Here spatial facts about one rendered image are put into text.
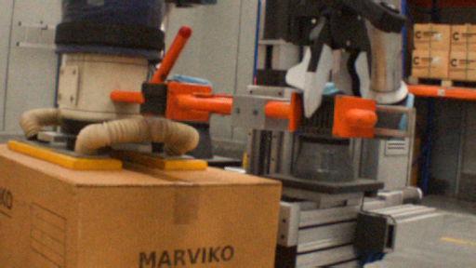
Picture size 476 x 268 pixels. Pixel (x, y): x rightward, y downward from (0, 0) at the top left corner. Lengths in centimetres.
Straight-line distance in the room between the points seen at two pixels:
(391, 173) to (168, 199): 112
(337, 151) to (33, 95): 1021
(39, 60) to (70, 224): 1067
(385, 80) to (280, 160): 44
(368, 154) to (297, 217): 59
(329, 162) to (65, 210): 75
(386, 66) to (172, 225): 65
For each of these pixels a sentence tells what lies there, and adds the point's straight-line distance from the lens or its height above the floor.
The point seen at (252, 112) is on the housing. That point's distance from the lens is 92.
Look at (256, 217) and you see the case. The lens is 117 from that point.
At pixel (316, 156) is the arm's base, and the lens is 156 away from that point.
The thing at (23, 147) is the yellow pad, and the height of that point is 109.
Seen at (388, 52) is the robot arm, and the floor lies 134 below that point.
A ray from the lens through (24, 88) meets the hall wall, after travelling 1151.
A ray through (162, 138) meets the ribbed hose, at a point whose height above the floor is 113.
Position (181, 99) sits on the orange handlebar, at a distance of 106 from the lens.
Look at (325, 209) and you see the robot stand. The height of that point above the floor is 98.
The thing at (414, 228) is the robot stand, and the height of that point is 93.
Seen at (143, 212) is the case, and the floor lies 103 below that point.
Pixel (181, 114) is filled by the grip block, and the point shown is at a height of 118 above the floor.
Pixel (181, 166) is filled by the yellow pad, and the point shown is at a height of 108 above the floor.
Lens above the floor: 121
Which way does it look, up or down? 3 degrees down
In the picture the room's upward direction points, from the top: 4 degrees clockwise
